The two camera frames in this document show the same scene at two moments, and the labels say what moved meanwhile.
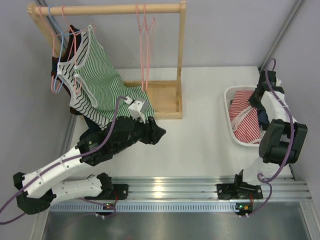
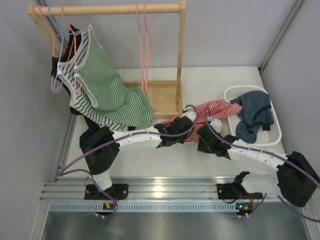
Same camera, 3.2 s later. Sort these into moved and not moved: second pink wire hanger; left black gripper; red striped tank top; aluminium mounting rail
Moved: red striped tank top; left black gripper
Not moved: aluminium mounting rail; second pink wire hanger
